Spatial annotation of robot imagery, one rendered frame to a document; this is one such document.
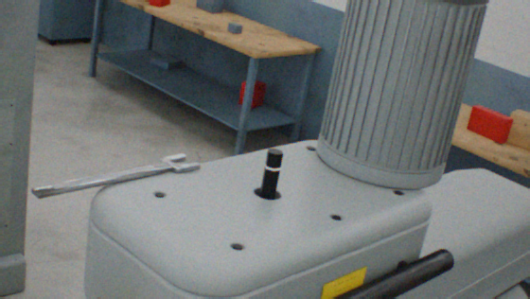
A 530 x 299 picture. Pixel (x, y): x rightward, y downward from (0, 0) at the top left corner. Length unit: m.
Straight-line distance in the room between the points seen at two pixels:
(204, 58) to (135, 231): 6.55
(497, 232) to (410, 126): 0.44
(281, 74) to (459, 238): 5.44
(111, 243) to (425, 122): 0.47
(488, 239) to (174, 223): 0.70
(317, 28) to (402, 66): 5.36
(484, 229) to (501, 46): 4.14
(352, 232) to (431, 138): 0.21
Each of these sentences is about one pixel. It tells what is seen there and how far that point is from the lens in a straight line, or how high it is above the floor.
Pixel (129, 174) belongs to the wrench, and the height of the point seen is 1.90.
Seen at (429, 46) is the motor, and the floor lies 2.10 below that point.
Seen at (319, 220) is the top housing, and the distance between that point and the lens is 0.98.
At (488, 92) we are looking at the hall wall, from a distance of 5.58.
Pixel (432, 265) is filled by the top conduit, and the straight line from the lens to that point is 1.14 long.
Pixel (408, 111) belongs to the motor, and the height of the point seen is 2.01.
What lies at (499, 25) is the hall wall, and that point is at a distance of 5.52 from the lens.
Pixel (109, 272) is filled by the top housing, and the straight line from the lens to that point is 0.95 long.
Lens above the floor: 2.31
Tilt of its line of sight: 22 degrees down
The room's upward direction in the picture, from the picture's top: 10 degrees clockwise
